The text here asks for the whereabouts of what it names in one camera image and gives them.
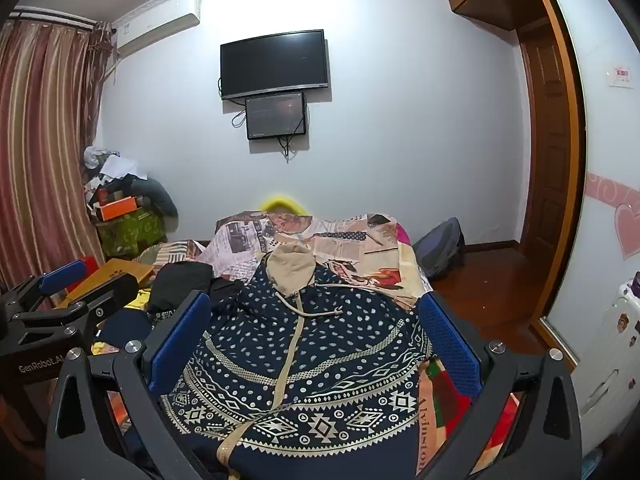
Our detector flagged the wooden lap table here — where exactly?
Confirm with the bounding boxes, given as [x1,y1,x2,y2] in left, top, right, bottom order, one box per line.
[54,257,152,311]

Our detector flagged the white crumpled cloth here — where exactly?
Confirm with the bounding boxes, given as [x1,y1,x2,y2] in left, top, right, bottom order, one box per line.
[82,146,120,172]

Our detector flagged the green patterned bag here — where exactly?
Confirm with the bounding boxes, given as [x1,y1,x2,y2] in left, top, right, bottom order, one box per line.
[97,207,169,259]

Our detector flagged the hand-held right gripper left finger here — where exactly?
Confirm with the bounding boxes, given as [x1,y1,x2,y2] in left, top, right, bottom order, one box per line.
[45,290,221,480]

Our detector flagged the white refrigerator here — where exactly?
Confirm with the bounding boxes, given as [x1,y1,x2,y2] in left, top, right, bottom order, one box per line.
[572,280,640,461]

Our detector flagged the grey backpack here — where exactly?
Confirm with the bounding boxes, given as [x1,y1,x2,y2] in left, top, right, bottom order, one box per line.
[412,217,467,282]

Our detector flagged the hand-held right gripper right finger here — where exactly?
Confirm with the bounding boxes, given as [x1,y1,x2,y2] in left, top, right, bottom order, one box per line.
[417,290,583,480]

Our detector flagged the striped red curtain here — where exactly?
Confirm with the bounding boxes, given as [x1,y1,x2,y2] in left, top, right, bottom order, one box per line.
[0,7,117,306]

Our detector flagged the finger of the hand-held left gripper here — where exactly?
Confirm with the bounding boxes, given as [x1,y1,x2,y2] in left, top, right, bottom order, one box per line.
[9,259,90,312]
[59,272,140,332]

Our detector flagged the black wall television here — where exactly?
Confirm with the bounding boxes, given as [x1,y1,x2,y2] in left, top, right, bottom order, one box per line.
[220,30,330,102]

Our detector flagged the orange box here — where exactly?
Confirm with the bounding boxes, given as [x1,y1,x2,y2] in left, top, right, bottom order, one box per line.
[95,196,142,222]

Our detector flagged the small black wall monitor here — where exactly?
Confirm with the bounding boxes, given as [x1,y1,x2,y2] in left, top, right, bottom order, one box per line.
[245,92,307,141]

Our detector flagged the white air conditioner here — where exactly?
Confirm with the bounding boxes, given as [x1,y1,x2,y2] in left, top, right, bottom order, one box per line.
[112,0,202,57]

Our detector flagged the small wall sticker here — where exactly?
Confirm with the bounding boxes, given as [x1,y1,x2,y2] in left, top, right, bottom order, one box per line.
[607,64,633,89]

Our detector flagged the newspaper print blanket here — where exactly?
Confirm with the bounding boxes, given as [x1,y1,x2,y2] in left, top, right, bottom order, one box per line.
[90,210,521,480]

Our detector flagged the navy patterned hoodie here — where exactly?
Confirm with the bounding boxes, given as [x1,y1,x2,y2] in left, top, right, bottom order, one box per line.
[160,242,483,480]

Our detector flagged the black monitor cable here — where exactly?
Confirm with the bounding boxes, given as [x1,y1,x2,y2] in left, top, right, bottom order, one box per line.
[279,132,302,164]

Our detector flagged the brown wooden door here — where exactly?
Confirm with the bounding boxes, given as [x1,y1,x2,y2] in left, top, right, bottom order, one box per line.
[515,15,576,263]

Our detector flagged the dark navy cloth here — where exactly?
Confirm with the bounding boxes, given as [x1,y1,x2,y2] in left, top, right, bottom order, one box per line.
[99,309,157,357]

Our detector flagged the pink heart wall decal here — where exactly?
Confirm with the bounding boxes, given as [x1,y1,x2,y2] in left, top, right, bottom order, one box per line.
[585,172,640,262]

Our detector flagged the black clothes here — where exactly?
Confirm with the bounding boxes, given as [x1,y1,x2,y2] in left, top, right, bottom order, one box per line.
[147,260,247,317]

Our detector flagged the yellow plastic object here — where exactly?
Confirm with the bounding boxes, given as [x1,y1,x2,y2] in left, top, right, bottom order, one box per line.
[257,192,307,217]

